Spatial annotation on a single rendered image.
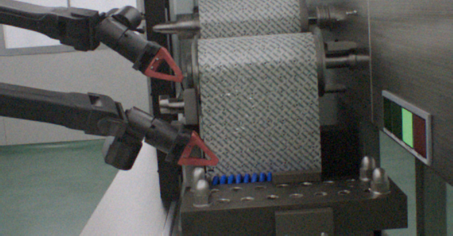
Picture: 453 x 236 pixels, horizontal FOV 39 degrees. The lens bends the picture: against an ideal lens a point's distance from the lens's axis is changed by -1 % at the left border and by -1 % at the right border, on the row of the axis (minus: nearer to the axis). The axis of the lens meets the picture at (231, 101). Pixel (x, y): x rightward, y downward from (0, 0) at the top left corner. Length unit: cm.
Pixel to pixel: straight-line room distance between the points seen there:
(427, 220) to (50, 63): 589
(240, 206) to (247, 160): 20
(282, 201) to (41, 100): 48
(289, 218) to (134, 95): 590
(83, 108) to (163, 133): 17
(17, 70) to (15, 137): 73
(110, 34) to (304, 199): 53
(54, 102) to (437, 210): 88
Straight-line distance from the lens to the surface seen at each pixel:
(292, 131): 132
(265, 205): 115
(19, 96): 124
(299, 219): 114
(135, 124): 130
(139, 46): 137
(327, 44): 135
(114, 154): 134
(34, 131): 727
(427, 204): 157
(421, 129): 92
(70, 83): 709
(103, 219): 159
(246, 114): 131
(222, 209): 115
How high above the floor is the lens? 138
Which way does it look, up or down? 8 degrees down
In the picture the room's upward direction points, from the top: 4 degrees counter-clockwise
